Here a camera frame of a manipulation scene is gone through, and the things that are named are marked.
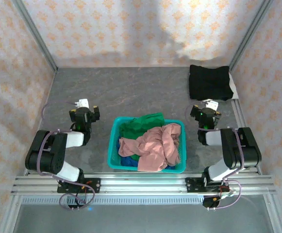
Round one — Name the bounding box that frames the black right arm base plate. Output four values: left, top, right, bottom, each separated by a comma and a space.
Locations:
184, 177, 230, 194

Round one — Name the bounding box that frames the pink t-shirt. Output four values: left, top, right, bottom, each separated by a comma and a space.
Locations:
118, 123, 182, 172

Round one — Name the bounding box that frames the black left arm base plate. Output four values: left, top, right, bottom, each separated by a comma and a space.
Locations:
57, 178, 101, 194

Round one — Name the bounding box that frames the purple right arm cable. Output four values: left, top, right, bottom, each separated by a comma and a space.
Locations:
184, 104, 243, 210

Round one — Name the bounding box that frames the black folded t-shirt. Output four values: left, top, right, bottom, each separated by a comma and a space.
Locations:
188, 64, 234, 101

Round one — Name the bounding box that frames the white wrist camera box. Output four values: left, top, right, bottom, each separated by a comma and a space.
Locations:
204, 100, 219, 110
74, 98, 90, 109

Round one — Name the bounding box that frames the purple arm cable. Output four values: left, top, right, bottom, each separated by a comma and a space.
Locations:
37, 101, 95, 211
184, 104, 243, 210

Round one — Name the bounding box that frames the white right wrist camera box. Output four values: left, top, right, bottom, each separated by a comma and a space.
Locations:
204, 100, 219, 110

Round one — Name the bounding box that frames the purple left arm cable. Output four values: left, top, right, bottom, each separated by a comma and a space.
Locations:
37, 101, 95, 211

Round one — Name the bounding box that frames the black cable connector block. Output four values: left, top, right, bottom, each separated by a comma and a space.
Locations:
202, 196, 221, 211

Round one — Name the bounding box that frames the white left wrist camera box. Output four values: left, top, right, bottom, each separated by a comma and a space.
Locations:
74, 98, 90, 109

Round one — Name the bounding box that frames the white folded t-shirt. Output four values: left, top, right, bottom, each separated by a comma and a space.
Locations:
202, 72, 240, 102

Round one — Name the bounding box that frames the aluminium frame post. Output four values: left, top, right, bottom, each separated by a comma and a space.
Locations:
229, 0, 277, 71
11, 0, 58, 73

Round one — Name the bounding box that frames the perforated metal cable tray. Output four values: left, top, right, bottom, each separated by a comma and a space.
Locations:
21, 196, 206, 205

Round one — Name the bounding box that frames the aluminium frame leg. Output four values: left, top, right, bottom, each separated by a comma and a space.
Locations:
0, 194, 22, 233
263, 194, 282, 233

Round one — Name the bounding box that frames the blue t-shirt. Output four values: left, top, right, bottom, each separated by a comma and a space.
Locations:
117, 138, 178, 170

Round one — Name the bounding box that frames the green t-shirt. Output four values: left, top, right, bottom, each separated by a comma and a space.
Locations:
119, 113, 166, 161

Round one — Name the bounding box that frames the aluminium mounting rail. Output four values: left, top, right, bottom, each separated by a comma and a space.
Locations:
11, 172, 277, 195

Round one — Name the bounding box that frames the teal plastic basket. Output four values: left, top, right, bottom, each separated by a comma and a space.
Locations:
106, 116, 187, 173

